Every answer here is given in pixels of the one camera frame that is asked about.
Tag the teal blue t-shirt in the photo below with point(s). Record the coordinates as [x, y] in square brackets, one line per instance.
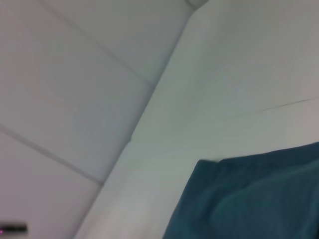
[249, 199]

